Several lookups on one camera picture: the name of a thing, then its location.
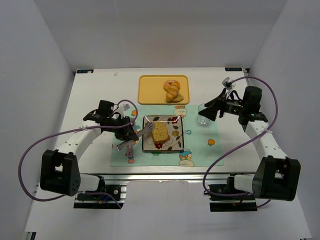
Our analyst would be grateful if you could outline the metal serving tongs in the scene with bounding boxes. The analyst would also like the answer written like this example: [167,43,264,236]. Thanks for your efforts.
[116,122,155,152]

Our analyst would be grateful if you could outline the large seeded bread slice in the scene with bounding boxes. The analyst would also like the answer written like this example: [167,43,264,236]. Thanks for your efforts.
[152,121,170,145]

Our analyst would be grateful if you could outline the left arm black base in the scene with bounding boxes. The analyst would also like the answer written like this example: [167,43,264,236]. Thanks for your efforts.
[73,181,127,210]

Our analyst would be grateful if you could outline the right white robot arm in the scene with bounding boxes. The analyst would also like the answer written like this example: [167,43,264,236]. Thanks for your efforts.
[198,86,301,201]

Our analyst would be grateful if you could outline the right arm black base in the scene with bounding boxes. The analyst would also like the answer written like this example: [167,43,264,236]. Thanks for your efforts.
[203,174,258,213]

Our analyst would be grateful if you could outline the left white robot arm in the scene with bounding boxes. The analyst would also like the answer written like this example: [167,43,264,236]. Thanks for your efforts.
[40,100,138,197]

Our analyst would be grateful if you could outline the small seeded bread slice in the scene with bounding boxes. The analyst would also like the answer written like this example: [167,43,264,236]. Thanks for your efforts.
[171,94,184,103]

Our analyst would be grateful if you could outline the orange striped bread roll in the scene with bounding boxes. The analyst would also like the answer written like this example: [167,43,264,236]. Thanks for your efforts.
[166,81,180,102]

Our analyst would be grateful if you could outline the clear drinking glass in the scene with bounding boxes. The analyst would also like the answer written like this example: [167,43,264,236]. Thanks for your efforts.
[197,103,210,125]

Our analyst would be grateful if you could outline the green cartoon placemat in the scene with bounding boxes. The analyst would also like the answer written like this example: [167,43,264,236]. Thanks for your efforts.
[110,105,223,167]

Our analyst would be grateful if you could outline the square floral ceramic plate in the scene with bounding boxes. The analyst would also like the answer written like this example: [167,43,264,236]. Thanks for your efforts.
[142,115,184,152]

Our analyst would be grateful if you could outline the yellow plastic tray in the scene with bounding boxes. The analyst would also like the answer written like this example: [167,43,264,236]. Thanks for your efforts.
[137,75,190,105]

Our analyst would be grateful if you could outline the pink glazed donut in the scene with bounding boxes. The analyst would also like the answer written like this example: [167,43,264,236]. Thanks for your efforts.
[163,80,175,91]

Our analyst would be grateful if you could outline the pink handled fork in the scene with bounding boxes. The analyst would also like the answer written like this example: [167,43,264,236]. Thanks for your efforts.
[125,143,132,157]

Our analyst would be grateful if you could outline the pink handled spoon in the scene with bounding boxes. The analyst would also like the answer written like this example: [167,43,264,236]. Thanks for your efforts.
[127,142,133,158]

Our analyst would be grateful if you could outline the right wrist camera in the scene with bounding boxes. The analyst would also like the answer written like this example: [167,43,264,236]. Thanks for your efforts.
[222,77,235,91]

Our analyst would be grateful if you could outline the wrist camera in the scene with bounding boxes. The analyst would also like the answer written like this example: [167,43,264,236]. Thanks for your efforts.
[114,104,130,117]
[222,77,235,91]

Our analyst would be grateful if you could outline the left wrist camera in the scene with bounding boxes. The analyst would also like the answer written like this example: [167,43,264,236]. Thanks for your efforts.
[114,104,130,117]

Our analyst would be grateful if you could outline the aluminium table frame rail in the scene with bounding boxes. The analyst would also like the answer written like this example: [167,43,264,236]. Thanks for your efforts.
[79,172,258,185]

